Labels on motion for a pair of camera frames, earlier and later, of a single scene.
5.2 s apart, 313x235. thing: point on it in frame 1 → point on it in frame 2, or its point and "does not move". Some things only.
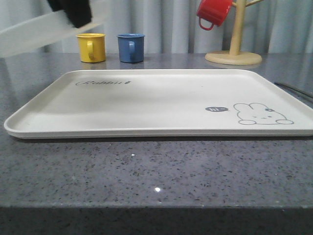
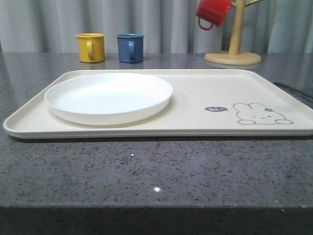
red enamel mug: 216,11 does not move
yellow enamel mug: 92,48 does not move
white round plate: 37,33 → 107,99
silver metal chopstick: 294,89 does not move
